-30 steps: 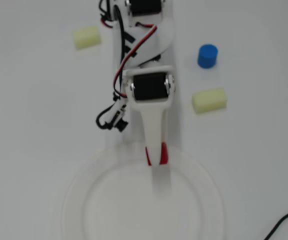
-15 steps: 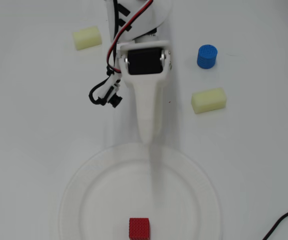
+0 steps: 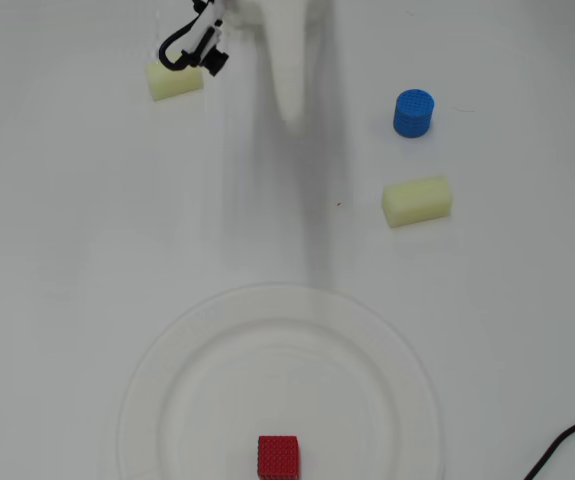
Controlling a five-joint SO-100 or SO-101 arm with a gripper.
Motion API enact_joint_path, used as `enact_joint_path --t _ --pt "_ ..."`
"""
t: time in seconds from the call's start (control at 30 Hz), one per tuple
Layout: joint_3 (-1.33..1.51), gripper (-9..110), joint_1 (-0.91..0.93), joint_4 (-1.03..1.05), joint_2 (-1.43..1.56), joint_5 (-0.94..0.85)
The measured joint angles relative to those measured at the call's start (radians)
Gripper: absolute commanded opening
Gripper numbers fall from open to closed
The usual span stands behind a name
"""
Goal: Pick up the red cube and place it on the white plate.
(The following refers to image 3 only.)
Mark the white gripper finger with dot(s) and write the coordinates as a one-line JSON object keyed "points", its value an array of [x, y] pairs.
{"points": [[279, 60], [301, 65]]}

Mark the red studded cube block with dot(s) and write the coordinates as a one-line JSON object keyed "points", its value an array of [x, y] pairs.
{"points": [[278, 457]]}

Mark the pale yellow rectangular block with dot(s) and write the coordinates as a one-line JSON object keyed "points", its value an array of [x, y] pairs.
{"points": [[418, 200], [173, 82]]}

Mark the blue ribbed cylinder block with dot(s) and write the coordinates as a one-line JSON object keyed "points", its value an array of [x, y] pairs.
{"points": [[413, 113]]}

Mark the white round plate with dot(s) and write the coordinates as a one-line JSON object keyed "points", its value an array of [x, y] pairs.
{"points": [[279, 385]]}

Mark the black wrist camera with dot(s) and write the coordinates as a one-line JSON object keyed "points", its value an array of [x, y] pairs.
{"points": [[214, 62]]}

